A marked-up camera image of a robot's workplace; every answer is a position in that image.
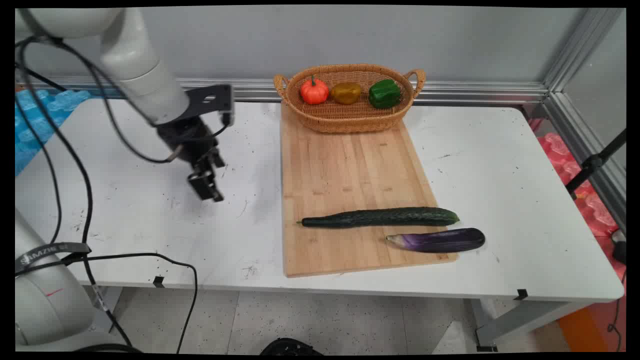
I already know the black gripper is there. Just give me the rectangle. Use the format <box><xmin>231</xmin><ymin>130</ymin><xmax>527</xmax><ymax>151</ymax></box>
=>
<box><xmin>155</xmin><ymin>116</ymin><xmax>226</xmax><ymax>203</ymax></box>

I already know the orange toy pumpkin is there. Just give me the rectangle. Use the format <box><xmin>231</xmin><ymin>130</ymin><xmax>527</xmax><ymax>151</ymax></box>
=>
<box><xmin>300</xmin><ymin>75</ymin><xmax>330</xmax><ymax>105</ymax></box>

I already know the wooden cutting board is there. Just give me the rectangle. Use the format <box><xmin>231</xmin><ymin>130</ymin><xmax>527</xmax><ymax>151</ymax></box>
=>
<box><xmin>280</xmin><ymin>102</ymin><xmax>459</xmax><ymax>278</ymax></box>

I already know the woven wicker basket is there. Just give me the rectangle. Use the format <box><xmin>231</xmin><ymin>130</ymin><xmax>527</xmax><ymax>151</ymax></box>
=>
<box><xmin>273</xmin><ymin>63</ymin><xmax>427</xmax><ymax>134</ymax></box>

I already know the yellow toy bell pepper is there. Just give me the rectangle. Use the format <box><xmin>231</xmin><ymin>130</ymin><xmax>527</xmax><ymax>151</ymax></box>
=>
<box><xmin>330</xmin><ymin>81</ymin><xmax>362</xmax><ymax>105</ymax></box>

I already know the dark green toy cucumber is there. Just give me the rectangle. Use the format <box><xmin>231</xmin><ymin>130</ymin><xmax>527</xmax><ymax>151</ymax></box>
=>
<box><xmin>297</xmin><ymin>207</ymin><xmax>460</xmax><ymax>229</ymax></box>

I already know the blue foam mat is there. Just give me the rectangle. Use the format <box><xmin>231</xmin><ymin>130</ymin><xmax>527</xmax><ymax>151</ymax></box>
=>
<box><xmin>15</xmin><ymin>89</ymin><xmax>94</xmax><ymax>176</ymax></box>

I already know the black round floor object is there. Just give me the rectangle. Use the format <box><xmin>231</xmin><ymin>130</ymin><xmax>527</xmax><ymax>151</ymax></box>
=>
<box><xmin>260</xmin><ymin>337</ymin><xmax>324</xmax><ymax>356</ymax></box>

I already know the green toy bell pepper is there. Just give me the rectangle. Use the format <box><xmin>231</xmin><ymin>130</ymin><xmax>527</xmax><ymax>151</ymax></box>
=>
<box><xmin>368</xmin><ymin>79</ymin><xmax>402</xmax><ymax>109</ymax></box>

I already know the purple toy eggplant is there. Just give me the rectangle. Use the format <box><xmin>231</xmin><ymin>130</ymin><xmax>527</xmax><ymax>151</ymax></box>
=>
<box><xmin>385</xmin><ymin>228</ymin><xmax>486</xmax><ymax>253</ymax></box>

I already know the grey table leg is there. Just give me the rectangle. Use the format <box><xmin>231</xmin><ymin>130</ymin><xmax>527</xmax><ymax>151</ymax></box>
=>
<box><xmin>470</xmin><ymin>298</ymin><xmax>597</xmax><ymax>352</ymax></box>

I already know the black tripod pole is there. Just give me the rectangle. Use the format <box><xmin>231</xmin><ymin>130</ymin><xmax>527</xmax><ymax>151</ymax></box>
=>
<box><xmin>565</xmin><ymin>129</ymin><xmax>627</xmax><ymax>201</ymax></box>

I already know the red foam mat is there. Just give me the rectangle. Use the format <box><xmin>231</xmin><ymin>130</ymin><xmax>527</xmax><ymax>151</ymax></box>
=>
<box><xmin>529</xmin><ymin>117</ymin><xmax>627</xmax><ymax>281</ymax></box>

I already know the orange floor mat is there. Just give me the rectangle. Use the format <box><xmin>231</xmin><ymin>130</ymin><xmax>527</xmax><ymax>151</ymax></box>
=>
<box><xmin>556</xmin><ymin>304</ymin><xmax>627</xmax><ymax>352</ymax></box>

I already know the small black device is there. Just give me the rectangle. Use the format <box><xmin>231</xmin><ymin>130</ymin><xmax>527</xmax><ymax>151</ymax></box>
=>
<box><xmin>611</xmin><ymin>229</ymin><xmax>627</xmax><ymax>266</ymax></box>

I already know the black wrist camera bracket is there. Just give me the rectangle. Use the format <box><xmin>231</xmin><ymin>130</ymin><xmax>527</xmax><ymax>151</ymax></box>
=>
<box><xmin>184</xmin><ymin>84</ymin><xmax>236</xmax><ymax>127</ymax></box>

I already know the black cable with white label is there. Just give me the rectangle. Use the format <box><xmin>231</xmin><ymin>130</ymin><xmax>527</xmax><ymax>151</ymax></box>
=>
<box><xmin>15</xmin><ymin>35</ymin><xmax>133</xmax><ymax>349</ymax></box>

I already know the grey printed strap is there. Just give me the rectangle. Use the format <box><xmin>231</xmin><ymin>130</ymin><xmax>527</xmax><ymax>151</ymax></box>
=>
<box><xmin>15</xmin><ymin>242</ymin><xmax>92</xmax><ymax>274</ymax></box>

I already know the thin black floor cable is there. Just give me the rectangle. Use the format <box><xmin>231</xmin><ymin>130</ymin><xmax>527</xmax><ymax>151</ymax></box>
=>
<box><xmin>606</xmin><ymin>270</ymin><xmax>627</xmax><ymax>352</ymax></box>

